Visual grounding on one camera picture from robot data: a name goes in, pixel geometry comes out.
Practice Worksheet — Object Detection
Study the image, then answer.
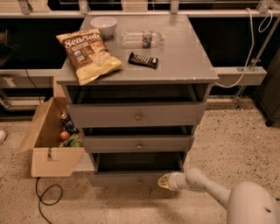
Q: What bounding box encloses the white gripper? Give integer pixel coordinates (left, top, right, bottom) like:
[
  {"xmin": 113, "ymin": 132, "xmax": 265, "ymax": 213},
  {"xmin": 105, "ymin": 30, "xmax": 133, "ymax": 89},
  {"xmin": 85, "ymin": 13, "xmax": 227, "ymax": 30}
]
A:
[{"xmin": 157, "ymin": 172, "xmax": 187, "ymax": 191}]

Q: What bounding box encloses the grey bottom drawer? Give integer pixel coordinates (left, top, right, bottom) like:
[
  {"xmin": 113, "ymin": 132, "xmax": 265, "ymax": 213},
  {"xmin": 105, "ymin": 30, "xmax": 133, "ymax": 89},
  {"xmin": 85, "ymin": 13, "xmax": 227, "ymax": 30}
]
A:
[{"xmin": 89, "ymin": 151, "xmax": 186, "ymax": 187}]

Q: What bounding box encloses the grey drawer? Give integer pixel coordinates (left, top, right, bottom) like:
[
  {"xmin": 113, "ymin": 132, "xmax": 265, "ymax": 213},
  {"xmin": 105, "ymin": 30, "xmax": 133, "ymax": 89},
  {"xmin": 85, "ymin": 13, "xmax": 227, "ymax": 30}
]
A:
[
  {"xmin": 67, "ymin": 102, "xmax": 206, "ymax": 128},
  {"xmin": 83, "ymin": 135, "xmax": 194, "ymax": 153},
  {"xmin": 89, "ymin": 151, "xmax": 186, "ymax": 187}
]

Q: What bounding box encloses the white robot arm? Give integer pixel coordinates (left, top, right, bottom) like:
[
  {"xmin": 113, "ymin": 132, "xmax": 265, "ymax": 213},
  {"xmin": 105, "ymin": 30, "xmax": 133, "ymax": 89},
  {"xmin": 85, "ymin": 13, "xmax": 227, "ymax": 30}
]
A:
[{"xmin": 157, "ymin": 168, "xmax": 280, "ymax": 224}]

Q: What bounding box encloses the grey middle drawer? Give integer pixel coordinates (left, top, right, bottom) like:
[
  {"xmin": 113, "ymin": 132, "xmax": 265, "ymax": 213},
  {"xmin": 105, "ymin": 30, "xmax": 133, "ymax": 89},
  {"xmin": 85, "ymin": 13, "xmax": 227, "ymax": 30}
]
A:
[{"xmin": 83, "ymin": 135, "xmax": 194, "ymax": 153}]

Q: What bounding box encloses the grey wooden drawer cabinet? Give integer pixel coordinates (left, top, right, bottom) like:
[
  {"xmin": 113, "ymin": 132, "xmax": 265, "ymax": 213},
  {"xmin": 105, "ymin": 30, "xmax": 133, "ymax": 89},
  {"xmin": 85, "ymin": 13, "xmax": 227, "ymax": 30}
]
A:
[{"xmin": 56, "ymin": 14, "xmax": 220, "ymax": 160}]

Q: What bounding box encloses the grey top drawer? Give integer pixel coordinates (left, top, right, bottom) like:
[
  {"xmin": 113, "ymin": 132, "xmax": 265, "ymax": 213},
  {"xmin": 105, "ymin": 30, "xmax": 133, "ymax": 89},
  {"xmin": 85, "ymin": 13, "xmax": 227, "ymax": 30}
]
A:
[{"xmin": 67, "ymin": 102, "xmax": 206, "ymax": 128}]

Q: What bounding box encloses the green snack bag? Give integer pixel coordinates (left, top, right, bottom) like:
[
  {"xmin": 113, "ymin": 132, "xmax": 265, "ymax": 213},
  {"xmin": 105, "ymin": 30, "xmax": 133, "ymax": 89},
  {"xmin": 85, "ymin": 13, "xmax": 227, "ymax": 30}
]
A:
[{"xmin": 60, "ymin": 134, "xmax": 83, "ymax": 147}]

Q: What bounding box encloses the red apple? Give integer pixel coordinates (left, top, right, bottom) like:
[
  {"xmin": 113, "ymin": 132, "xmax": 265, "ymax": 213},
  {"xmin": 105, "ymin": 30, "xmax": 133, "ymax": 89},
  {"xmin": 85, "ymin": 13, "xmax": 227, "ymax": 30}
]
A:
[{"xmin": 59, "ymin": 131, "xmax": 70, "ymax": 142}]

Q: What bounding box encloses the dark soda can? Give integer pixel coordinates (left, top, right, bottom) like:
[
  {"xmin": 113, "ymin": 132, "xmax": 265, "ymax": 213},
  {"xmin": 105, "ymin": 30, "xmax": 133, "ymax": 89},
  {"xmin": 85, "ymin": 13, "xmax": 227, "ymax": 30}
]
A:
[{"xmin": 60, "ymin": 113, "xmax": 77, "ymax": 134}]

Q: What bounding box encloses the dark chocolate bar wrapper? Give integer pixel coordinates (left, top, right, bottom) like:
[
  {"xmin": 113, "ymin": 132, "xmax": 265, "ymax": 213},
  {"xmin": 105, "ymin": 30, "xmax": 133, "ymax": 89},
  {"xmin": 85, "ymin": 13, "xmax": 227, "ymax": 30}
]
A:
[{"xmin": 128, "ymin": 52, "xmax": 158, "ymax": 69}]

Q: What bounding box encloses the open cardboard box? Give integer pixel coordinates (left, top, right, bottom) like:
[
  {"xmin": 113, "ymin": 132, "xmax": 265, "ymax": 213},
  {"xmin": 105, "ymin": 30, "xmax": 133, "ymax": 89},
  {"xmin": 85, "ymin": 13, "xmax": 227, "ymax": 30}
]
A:
[{"xmin": 17, "ymin": 97, "xmax": 91, "ymax": 178}]

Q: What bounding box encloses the clear plastic water bottle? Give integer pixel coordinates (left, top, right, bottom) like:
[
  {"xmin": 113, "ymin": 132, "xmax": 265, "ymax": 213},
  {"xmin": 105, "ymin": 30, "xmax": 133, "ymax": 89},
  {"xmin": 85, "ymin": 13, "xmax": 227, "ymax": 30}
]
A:
[{"xmin": 121, "ymin": 30, "xmax": 165, "ymax": 49}]

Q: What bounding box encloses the sea salt chips bag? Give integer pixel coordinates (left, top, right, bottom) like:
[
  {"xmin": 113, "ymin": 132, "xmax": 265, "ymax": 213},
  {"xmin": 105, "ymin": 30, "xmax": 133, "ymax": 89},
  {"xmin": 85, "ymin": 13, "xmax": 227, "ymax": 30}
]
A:
[{"xmin": 56, "ymin": 29, "xmax": 123, "ymax": 86}]

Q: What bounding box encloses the white bowl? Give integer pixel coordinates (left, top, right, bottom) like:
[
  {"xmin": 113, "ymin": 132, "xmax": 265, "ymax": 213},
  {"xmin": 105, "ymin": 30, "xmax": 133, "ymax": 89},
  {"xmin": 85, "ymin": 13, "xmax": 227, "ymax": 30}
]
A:
[{"xmin": 90, "ymin": 16, "xmax": 117, "ymax": 39}]

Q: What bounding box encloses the white shoe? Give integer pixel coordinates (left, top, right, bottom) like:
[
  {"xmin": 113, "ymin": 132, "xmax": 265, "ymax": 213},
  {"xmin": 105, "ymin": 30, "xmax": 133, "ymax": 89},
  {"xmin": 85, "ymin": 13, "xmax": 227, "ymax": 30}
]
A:
[{"xmin": 0, "ymin": 129, "xmax": 7, "ymax": 144}]

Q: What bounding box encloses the metal window railing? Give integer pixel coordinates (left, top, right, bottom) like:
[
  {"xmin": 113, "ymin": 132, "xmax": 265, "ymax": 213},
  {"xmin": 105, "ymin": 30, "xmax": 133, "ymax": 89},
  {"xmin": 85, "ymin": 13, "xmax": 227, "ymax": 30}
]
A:
[{"xmin": 0, "ymin": 0, "xmax": 280, "ymax": 18}]

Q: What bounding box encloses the black floor cable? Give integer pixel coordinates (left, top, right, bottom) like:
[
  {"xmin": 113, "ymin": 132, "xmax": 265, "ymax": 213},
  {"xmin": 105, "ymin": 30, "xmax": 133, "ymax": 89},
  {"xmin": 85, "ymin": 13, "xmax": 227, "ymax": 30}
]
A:
[{"xmin": 35, "ymin": 176, "xmax": 64, "ymax": 224}]

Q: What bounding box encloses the black cable at left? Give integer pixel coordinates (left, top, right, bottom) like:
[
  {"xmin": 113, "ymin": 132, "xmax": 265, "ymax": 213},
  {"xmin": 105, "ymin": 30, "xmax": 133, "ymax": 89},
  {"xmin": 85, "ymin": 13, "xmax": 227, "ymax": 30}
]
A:
[{"xmin": 17, "ymin": 52, "xmax": 43, "ymax": 105}]

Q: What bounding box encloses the white hanging cable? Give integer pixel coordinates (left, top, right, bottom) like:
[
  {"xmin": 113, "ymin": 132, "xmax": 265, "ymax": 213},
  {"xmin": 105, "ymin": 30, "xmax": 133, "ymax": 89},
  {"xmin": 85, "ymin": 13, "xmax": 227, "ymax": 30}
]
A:
[{"xmin": 214, "ymin": 7, "xmax": 274, "ymax": 89}]

